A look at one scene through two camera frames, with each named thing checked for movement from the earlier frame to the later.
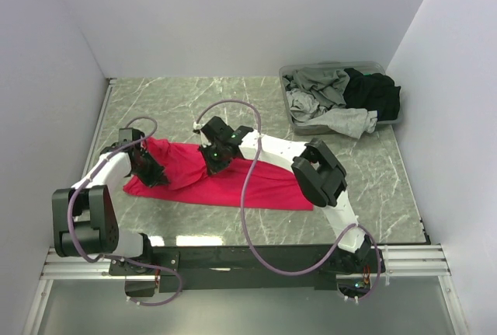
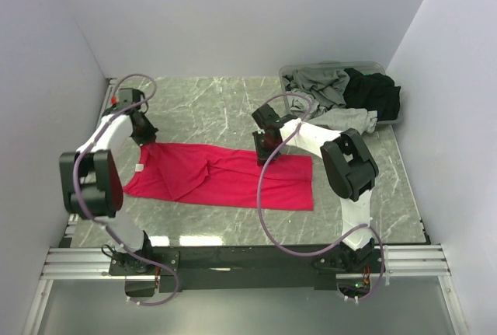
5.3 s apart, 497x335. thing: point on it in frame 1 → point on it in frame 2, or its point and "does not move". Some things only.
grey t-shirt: [328, 85] does not move
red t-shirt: [190, 184] does not move
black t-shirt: [373, 92] does not move
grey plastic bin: [372, 68] does not move
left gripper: [157, 177] → [149, 137]
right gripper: [212, 166] → [262, 155]
